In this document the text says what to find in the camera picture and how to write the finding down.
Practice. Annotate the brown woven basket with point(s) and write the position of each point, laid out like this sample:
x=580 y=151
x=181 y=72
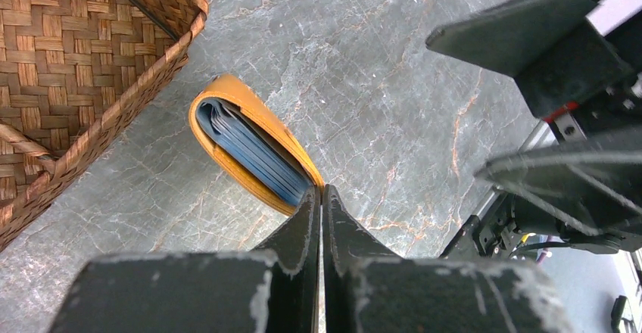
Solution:
x=74 y=75

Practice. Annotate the blue cards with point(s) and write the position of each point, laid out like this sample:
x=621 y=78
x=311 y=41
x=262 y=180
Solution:
x=257 y=151

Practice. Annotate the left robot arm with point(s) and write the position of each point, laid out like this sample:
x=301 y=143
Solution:
x=321 y=265

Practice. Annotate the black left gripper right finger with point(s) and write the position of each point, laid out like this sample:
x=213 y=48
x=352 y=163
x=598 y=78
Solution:
x=369 y=288

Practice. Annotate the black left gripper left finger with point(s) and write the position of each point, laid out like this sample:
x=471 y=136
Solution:
x=270 y=288

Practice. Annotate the yellow leather card holder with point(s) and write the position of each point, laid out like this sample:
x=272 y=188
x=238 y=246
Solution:
x=232 y=89

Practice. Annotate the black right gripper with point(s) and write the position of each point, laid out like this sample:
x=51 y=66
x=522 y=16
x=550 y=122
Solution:
x=588 y=192

